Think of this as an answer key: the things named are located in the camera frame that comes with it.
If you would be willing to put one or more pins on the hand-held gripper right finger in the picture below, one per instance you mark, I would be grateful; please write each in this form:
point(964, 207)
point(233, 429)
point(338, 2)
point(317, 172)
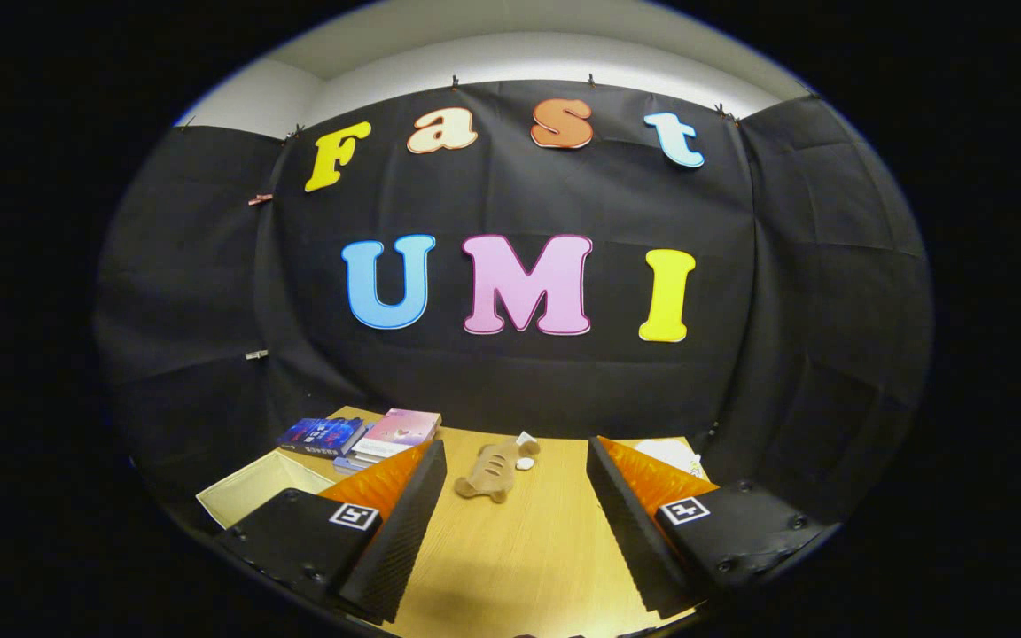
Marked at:
point(621, 532)

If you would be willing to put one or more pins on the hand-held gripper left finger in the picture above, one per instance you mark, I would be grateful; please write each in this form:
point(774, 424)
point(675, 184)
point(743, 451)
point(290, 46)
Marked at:
point(400, 540)

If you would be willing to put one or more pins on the cream fabric storage box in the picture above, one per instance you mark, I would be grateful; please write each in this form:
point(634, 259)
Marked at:
point(249, 487)

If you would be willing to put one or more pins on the pale blue book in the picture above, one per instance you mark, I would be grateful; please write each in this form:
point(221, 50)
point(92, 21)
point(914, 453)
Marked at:
point(346, 463)

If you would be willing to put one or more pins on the pink book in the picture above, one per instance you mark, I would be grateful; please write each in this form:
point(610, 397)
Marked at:
point(400, 427)

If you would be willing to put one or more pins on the brown plush toy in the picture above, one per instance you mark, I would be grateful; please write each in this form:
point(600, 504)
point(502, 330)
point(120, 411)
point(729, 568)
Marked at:
point(491, 468)

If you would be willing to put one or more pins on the dark blue book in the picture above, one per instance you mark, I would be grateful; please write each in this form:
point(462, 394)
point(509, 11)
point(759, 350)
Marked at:
point(320, 434)

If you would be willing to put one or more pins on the black backdrop cloth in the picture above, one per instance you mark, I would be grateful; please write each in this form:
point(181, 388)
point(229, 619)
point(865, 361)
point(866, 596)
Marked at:
point(475, 195)

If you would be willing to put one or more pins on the red clothes peg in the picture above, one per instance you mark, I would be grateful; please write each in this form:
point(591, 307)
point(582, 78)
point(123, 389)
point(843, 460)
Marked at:
point(260, 199)

